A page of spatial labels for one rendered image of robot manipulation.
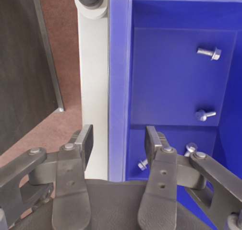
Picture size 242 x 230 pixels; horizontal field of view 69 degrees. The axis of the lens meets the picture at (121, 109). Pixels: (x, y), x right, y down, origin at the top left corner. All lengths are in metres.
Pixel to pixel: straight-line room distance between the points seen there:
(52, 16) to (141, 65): 0.99
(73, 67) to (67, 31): 0.20
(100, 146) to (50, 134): 1.02
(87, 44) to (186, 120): 0.16
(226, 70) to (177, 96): 0.06
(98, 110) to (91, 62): 0.07
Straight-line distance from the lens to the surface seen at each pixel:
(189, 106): 0.23
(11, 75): 0.82
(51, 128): 1.27
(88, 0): 0.21
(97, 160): 0.30
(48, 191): 0.25
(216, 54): 0.21
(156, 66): 0.21
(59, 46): 1.14
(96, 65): 0.25
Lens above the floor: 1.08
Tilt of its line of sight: 73 degrees down
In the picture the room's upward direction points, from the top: 178 degrees counter-clockwise
